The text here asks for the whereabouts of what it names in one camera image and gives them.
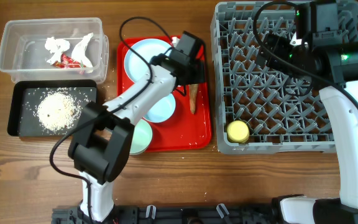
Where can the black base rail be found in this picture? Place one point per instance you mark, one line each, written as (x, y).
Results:
(247, 214)

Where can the white napkin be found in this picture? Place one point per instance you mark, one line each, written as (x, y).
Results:
(57, 47)

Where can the black waste tray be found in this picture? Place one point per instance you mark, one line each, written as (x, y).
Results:
(27, 95)

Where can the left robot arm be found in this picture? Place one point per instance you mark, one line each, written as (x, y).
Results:
(97, 149)

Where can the yellow plastic cup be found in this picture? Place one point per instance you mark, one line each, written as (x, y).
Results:
(238, 132)

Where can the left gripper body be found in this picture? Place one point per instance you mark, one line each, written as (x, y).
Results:
(196, 72)

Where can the red snack wrapper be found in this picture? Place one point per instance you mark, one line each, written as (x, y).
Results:
(68, 62)

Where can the brown carrot stick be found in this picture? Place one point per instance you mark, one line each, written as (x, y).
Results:
(193, 90)

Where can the red serving tray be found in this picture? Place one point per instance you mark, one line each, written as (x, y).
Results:
(183, 130)

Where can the white rice pile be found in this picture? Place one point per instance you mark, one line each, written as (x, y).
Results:
(58, 110)

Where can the mint green bowl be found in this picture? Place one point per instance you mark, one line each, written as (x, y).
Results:
(142, 137)

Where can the clear plastic bin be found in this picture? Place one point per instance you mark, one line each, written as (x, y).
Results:
(24, 57)

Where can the light blue plate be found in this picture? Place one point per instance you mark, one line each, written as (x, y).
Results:
(134, 66)

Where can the grey dishwasher rack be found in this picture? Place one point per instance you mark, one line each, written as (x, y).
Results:
(283, 114)

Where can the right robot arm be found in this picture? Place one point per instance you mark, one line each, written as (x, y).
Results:
(331, 66)

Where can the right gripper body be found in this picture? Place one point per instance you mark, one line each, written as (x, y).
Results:
(280, 46)

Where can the light blue bowl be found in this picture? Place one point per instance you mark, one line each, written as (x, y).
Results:
(162, 110)

